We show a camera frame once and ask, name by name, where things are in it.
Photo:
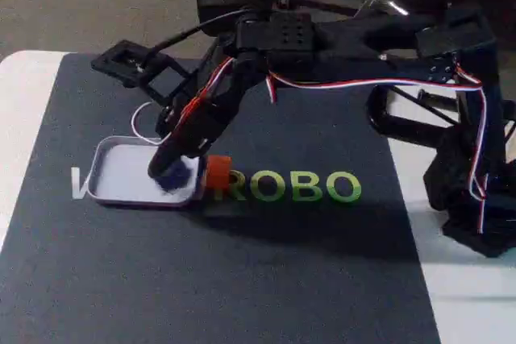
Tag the pale lavender tray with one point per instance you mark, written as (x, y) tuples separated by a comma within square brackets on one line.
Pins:
[(117, 175)]

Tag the purple cube block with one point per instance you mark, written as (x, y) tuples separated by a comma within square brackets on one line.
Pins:
[(175, 181)]

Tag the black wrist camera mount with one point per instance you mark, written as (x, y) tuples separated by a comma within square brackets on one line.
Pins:
[(117, 60)]

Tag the black mat with logo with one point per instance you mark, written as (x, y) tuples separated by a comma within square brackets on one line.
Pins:
[(201, 263)]

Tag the orange cube block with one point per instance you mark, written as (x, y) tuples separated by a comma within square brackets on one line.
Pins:
[(219, 175)]

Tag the black table clamp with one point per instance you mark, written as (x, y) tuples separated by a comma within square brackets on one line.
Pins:
[(399, 122)]

